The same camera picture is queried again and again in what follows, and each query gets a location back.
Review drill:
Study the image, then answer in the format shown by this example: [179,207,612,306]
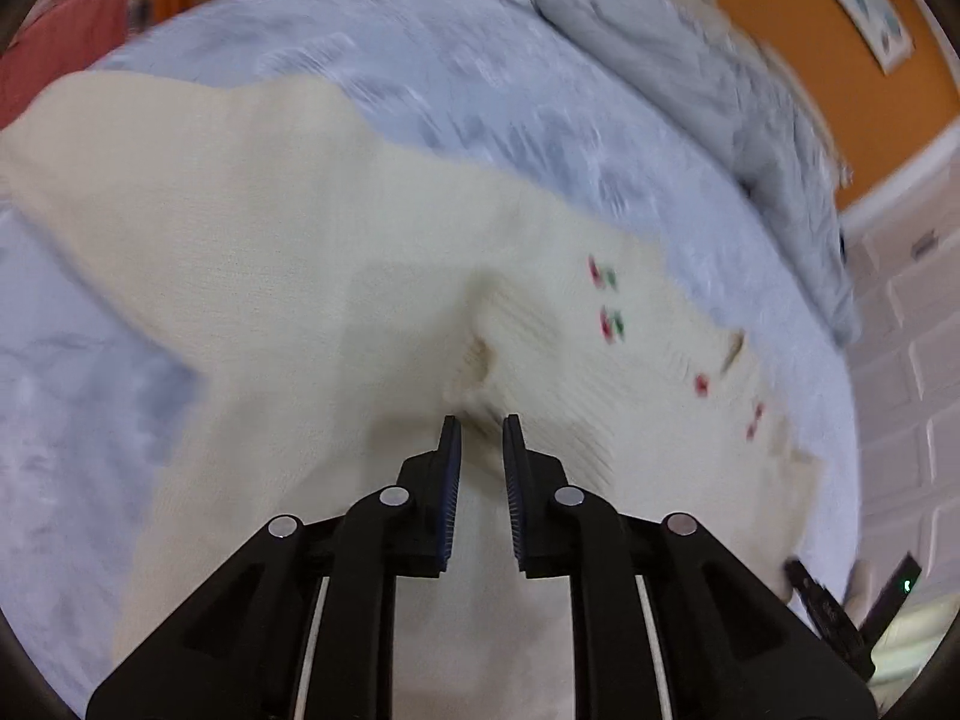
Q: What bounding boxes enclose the red pink box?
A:
[2,0,133,127]

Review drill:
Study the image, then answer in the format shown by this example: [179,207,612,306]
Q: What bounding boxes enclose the light blue butterfly bedsheet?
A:
[2,0,861,712]

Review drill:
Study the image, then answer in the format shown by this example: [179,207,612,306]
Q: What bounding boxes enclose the grey crumpled blanket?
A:
[512,0,861,346]

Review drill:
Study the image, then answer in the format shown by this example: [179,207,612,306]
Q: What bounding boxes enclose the cream knitted sweater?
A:
[2,71,820,718]

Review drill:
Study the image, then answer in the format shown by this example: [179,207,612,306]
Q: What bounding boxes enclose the person's right hand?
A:
[843,557,874,626]

